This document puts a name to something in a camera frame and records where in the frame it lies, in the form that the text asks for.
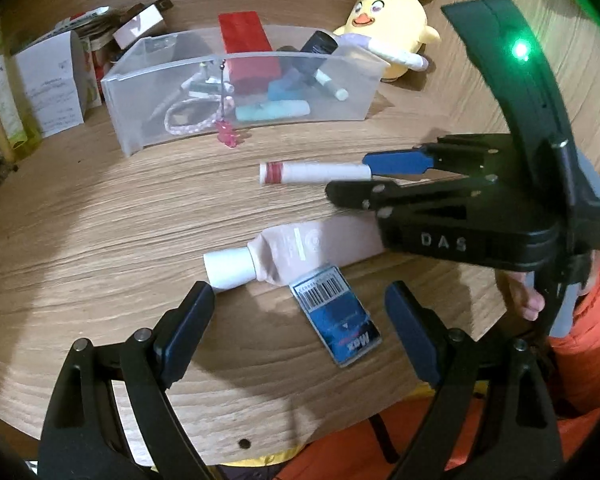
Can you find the clear plastic bin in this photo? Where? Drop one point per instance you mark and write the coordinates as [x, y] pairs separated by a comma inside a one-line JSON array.
[[130, 105]]

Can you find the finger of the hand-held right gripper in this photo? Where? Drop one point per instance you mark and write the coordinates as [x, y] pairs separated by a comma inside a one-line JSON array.
[[350, 194], [395, 162]]

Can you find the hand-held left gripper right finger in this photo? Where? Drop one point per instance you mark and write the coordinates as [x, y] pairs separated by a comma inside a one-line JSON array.
[[415, 335]]

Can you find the teal tube with white cap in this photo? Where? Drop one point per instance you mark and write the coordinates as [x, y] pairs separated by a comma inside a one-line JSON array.
[[272, 110]]

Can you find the blue card pack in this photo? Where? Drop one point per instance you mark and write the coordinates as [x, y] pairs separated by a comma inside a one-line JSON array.
[[340, 320]]

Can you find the person's right hand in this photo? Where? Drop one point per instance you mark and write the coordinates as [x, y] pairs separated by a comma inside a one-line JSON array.
[[527, 302]]

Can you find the red box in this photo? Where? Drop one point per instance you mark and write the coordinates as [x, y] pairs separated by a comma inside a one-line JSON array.
[[245, 45]]

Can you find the dark green glass bottle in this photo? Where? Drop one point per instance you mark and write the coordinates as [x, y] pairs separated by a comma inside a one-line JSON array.
[[317, 45]]

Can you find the white carton box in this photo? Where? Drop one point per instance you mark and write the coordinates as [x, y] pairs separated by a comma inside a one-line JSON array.
[[50, 85]]

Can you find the white stick with red cap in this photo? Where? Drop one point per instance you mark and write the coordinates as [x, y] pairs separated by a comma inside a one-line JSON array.
[[310, 172]]

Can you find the yellow chick plush toy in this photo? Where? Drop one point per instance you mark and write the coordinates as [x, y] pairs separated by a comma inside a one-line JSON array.
[[385, 15]]

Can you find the pink tube with white cap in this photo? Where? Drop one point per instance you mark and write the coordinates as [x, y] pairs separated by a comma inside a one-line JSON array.
[[290, 250]]

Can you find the person's orange clothing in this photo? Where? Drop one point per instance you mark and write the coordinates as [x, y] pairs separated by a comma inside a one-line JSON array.
[[585, 360]]

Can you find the small white cardboard box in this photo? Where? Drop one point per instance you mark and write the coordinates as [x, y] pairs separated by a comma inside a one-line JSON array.
[[140, 22]]

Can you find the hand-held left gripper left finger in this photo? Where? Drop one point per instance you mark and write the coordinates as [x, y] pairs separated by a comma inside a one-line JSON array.
[[180, 340]]

